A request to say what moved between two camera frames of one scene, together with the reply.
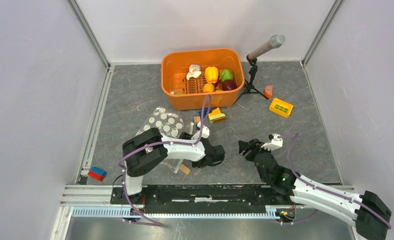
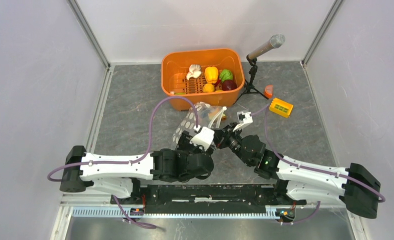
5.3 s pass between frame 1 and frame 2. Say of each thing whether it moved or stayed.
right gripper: moved
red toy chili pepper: stayed
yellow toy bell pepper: stayed
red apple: stayed
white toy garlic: stayed
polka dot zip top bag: moved
